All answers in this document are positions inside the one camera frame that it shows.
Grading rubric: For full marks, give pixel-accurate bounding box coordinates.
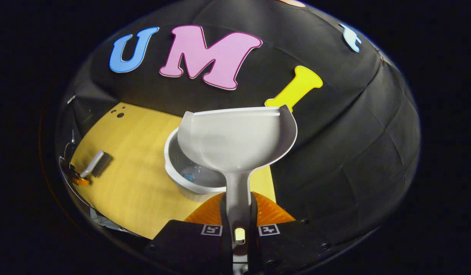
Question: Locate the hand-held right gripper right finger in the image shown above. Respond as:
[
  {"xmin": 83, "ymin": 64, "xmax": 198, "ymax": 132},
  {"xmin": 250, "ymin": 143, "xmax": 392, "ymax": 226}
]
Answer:
[{"xmin": 251, "ymin": 191, "xmax": 335, "ymax": 273}]

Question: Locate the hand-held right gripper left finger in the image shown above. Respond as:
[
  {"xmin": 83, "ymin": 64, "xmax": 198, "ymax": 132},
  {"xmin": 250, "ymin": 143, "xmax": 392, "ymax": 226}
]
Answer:
[{"xmin": 144, "ymin": 192, "xmax": 233, "ymax": 273}]

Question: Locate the small grey broom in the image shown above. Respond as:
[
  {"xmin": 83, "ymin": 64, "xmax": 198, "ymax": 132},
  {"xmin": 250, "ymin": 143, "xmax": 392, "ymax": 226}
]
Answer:
[{"xmin": 80, "ymin": 150, "xmax": 113, "ymax": 179}]

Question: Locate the white ribbed garbage bin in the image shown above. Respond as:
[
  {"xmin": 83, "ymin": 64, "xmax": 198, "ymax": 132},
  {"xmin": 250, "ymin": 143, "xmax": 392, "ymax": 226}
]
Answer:
[{"xmin": 164, "ymin": 128, "xmax": 230, "ymax": 202}]

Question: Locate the grey dustpan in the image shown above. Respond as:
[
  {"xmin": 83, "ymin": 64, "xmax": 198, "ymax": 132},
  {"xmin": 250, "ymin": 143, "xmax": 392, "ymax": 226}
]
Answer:
[{"xmin": 177, "ymin": 105, "xmax": 298, "ymax": 245}]

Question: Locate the wooden desktop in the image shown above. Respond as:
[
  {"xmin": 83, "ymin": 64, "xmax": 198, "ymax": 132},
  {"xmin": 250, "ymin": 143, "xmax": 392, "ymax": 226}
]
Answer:
[{"xmin": 69, "ymin": 101, "xmax": 276, "ymax": 240}]

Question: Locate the white cable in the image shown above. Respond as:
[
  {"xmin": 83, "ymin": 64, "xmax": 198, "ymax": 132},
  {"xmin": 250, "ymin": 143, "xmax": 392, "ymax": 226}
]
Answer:
[{"xmin": 59, "ymin": 153, "xmax": 93, "ymax": 216}]

